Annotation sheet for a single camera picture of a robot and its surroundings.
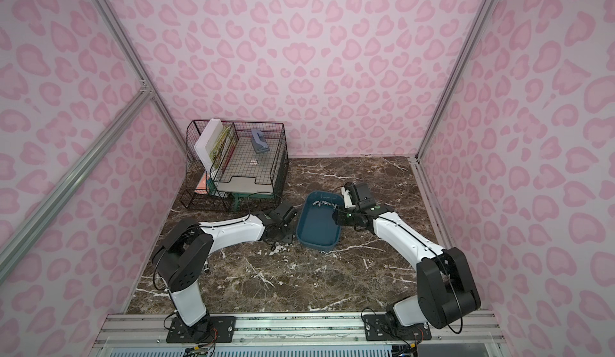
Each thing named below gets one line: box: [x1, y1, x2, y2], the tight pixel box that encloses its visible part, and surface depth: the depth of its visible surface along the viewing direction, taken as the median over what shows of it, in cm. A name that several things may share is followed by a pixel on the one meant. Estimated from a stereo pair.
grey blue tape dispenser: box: [250, 128, 270, 153], surface depth 95 cm
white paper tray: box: [213, 136, 283, 194], surface depth 94 cm
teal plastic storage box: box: [296, 190, 346, 250], surface depth 102 cm
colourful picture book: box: [209, 124, 239, 181], surface depth 98 cm
